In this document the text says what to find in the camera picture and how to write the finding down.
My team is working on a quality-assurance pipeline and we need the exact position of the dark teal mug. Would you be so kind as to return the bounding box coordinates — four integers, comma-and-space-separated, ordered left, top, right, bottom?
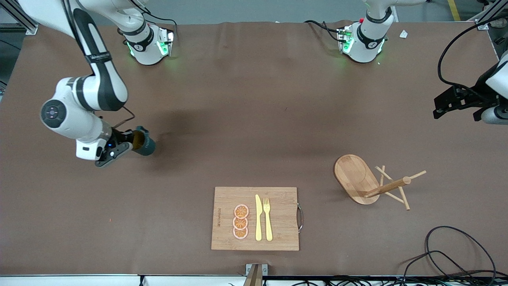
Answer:
130, 126, 156, 157

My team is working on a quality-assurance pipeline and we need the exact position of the brown table cover sheet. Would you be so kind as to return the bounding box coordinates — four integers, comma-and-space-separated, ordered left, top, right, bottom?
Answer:
0, 20, 508, 277

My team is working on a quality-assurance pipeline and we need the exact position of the wooden mug tree stand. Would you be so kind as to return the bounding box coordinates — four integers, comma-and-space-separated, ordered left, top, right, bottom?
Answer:
334, 154, 428, 211

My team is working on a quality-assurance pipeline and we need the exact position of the yellow plastic knife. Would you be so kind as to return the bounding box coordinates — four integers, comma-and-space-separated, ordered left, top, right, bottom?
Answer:
255, 194, 263, 242

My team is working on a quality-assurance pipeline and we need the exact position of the yellow plastic fork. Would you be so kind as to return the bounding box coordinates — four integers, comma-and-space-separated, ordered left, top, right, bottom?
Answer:
263, 197, 273, 242

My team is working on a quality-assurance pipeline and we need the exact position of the bamboo cutting board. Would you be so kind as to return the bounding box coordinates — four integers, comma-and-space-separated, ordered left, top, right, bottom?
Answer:
211, 186, 304, 251

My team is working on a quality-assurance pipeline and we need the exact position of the brown wooden bar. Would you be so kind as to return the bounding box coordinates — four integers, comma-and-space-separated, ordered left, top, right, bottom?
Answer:
243, 265, 263, 286

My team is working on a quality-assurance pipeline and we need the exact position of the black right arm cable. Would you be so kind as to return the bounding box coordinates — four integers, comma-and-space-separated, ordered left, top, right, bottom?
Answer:
98, 106, 137, 130

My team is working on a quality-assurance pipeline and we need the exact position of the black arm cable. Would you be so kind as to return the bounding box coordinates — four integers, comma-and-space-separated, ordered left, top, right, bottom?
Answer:
437, 15, 508, 95
98, 106, 137, 130

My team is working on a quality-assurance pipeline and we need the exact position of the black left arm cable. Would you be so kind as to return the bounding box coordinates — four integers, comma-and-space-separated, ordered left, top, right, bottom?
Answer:
437, 15, 508, 95

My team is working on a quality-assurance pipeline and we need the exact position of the aluminium frame profile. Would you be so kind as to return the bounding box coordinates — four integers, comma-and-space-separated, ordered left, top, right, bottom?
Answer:
0, 0, 40, 35
474, 0, 508, 31

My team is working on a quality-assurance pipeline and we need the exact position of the black looped floor cable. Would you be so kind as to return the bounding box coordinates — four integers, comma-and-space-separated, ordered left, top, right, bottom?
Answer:
425, 226, 497, 278
402, 250, 477, 279

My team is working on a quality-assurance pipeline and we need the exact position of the black right base cable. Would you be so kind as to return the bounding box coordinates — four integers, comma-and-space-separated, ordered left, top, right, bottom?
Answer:
123, 0, 178, 40

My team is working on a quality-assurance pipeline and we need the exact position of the black base cable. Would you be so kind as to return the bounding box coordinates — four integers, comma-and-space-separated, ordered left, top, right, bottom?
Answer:
304, 19, 343, 43
123, 0, 178, 40

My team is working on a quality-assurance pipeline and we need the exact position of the white table edge rail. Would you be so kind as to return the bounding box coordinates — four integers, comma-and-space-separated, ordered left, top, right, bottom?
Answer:
0, 274, 247, 286

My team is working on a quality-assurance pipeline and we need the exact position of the black left base cable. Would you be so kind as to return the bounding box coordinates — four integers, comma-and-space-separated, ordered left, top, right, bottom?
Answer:
304, 19, 343, 43

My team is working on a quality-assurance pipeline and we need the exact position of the metal table edge bracket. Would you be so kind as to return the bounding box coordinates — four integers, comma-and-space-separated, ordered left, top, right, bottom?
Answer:
245, 263, 268, 276

